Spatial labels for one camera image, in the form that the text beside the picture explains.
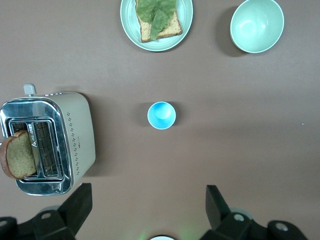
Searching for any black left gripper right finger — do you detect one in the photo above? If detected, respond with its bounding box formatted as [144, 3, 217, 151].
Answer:
[199, 184, 308, 240]

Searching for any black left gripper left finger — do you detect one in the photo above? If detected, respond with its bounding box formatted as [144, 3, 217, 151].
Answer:
[0, 183, 93, 240]

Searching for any blue cup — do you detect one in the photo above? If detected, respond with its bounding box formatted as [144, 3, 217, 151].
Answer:
[146, 101, 177, 130]

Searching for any brown toast slice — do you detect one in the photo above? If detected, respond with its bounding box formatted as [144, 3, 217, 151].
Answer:
[0, 129, 40, 180]

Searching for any beige chrome toaster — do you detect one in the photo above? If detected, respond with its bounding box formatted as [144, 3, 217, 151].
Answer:
[0, 83, 97, 197]

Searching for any pale green bowl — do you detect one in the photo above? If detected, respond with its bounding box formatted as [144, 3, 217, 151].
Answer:
[229, 0, 285, 54]

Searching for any bread slice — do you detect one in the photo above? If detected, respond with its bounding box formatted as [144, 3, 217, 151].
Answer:
[135, 0, 183, 43]

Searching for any pale green plate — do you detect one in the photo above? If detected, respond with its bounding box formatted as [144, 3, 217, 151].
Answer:
[120, 0, 194, 53]

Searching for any green lettuce leaf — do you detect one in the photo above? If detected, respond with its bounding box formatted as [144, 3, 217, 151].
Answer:
[136, 0, 178, 41]

